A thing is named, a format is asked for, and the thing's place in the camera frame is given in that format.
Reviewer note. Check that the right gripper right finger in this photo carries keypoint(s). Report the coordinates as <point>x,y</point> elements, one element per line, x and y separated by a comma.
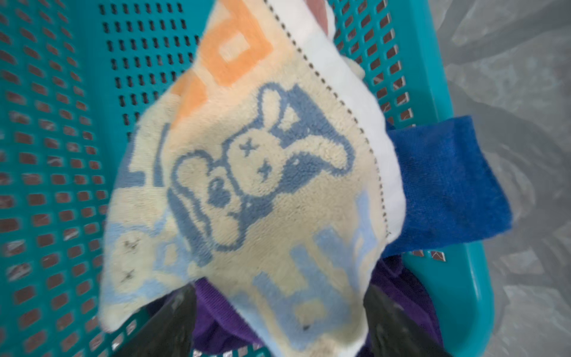
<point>392,333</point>

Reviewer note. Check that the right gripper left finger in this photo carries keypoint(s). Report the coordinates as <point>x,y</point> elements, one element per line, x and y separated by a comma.
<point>169,331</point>

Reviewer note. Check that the rabbit print towel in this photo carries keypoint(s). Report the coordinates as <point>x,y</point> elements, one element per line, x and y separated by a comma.
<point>266,170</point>

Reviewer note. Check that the teal plastic basket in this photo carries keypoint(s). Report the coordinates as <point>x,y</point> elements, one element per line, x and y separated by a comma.
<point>75,78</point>

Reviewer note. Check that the purple towel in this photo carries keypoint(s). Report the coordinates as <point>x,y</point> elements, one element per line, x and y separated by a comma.
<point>219,328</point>

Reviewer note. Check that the blue towel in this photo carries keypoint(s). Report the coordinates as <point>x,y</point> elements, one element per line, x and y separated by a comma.
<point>452,195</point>

